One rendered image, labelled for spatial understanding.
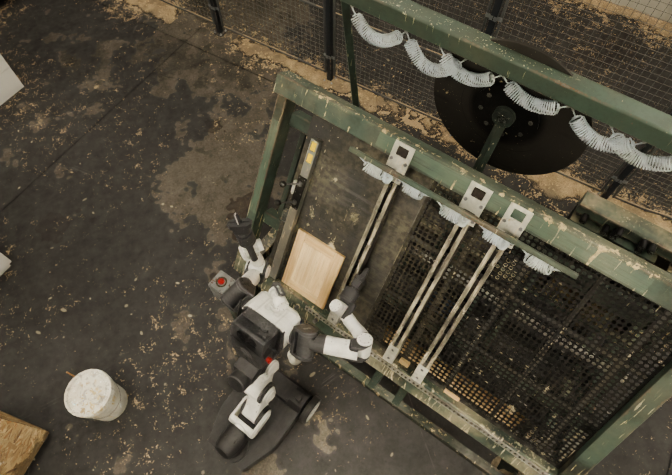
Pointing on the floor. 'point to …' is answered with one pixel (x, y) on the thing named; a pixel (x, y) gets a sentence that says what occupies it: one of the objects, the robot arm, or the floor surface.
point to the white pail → (95, 396)
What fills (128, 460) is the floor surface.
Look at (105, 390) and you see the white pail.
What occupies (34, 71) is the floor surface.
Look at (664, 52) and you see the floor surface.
